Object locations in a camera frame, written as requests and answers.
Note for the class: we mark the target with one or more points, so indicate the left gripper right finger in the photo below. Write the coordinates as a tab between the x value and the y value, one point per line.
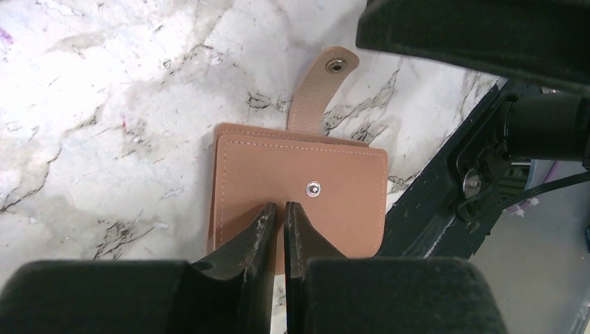
330	293

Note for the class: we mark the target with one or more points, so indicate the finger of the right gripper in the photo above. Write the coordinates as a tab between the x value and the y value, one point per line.
540	42

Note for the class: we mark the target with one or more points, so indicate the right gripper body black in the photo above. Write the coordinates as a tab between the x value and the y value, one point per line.
548	127

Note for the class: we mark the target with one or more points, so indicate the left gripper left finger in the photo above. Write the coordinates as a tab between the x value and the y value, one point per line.
228	291

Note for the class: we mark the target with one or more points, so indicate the brown leather card holder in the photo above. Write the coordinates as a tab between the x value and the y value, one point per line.
340	183

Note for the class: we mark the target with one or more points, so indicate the black mounting rail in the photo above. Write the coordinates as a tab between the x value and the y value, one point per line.
462	180

